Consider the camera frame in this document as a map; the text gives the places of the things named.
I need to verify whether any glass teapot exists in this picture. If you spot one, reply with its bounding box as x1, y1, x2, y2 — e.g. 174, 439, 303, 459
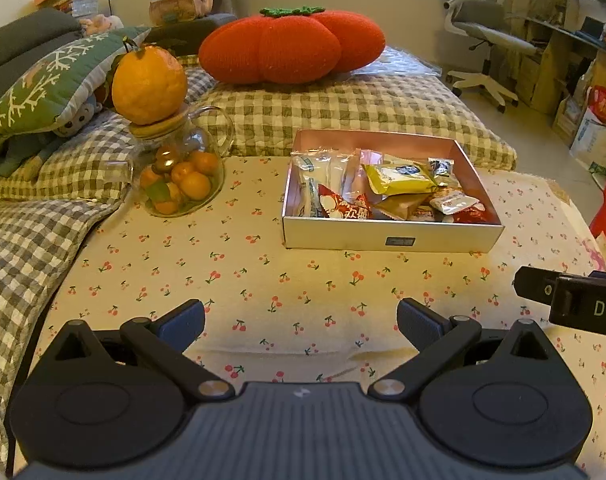
102, 102, 235, 219

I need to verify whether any yellow snack packet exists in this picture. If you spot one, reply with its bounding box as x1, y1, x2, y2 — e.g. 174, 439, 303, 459
362, 159, 442, 195

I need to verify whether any red gift bag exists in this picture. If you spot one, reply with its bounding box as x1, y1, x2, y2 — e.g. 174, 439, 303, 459
585, 84, 606, 134

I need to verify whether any wooden teapot lid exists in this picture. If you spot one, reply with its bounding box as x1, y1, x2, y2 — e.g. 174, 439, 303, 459
128, 102, 190, 139

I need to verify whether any pink snack packet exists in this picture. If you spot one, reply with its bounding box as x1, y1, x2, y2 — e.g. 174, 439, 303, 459
357, 148, 385, 196

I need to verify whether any small red snack packet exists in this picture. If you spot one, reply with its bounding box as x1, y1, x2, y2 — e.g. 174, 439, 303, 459
452, 202, 499, 225

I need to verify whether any green embroidered pillow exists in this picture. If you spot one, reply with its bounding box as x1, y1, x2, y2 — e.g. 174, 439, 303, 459
0, 27, 152, 156

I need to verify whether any bread shaped plush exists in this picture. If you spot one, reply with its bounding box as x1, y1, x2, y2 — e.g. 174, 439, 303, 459
148, 0, 215, 26

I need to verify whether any large orange fruit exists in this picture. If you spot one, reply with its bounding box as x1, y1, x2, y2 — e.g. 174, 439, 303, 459
111, 37, 189, 126

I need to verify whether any blue white bread packet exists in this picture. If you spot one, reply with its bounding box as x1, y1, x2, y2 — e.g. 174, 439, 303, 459
290, 152, 334, 219

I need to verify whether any grey checkered quilt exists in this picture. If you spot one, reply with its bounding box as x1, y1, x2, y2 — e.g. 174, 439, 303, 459
0, 195, 119, 476

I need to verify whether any pile of small oranges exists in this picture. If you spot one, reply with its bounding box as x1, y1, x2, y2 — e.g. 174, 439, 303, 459
139, 144, 222, 215

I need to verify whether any golden clear snack packet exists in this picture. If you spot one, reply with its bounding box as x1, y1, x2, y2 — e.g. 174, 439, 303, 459
377, 192, 439, 221

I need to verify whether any white printed bag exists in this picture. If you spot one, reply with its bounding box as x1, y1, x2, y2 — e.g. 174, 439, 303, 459
568, 107, 606, 176

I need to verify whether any clear plastic bag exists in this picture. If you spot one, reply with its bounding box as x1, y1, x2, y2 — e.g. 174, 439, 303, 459
350, 44, 444, 79

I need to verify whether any pink cardboard box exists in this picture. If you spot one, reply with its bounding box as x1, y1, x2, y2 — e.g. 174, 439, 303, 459
281, 129, 506, 253

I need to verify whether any grey sofa cushion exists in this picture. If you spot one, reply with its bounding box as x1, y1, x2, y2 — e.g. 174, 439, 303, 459
0, 8, 84, 79

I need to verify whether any blue monkey plush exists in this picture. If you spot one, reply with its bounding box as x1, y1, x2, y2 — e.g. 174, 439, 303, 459
0, 94, 104, 176

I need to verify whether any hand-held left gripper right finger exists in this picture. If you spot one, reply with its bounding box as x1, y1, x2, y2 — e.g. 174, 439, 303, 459
367, 297, 574, 404

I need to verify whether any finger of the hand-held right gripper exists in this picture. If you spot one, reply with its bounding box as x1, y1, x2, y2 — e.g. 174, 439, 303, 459
513, 265, 562, 307

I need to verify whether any small silver snack packet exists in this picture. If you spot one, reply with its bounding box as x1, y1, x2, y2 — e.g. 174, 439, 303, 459
426, 158, 456, 181

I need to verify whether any cream white snack packet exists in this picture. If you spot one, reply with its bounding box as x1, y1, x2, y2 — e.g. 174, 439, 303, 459
429, 193, 479, 216

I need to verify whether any dark cushion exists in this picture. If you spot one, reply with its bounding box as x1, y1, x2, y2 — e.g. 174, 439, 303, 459
142, 12, 239, 56

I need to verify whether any green checkered quilt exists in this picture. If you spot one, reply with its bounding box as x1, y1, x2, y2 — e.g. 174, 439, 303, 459
175, 45, 518, 171

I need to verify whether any red persimmon cushion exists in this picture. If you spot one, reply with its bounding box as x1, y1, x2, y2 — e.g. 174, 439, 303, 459
197, 5, 387, 85

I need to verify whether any long white snack packet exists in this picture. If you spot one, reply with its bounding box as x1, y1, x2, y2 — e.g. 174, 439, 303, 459
327, 152, 362, 196

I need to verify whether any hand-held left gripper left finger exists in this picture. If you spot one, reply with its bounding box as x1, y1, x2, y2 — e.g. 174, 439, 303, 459
30, 299, 236, 404

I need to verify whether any small check gingham cloth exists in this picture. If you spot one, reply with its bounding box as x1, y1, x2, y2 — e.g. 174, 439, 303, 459
0, 67, 219, 201

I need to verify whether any large red snack packet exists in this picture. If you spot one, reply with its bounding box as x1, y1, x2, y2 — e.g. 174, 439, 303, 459
316, 183, 374, 221

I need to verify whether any grey office chair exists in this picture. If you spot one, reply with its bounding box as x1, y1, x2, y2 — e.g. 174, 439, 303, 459
442, 0, 539, 114

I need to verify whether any wooden desk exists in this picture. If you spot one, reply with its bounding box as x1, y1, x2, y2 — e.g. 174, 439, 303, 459
525, 10, 606, 67

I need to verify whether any cherry print cloth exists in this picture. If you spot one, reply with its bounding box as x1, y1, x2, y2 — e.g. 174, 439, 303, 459
33, 155, 606, 480

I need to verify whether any pink plush toy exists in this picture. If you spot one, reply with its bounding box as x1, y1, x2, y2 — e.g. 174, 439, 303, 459
80, 13, 125, 36

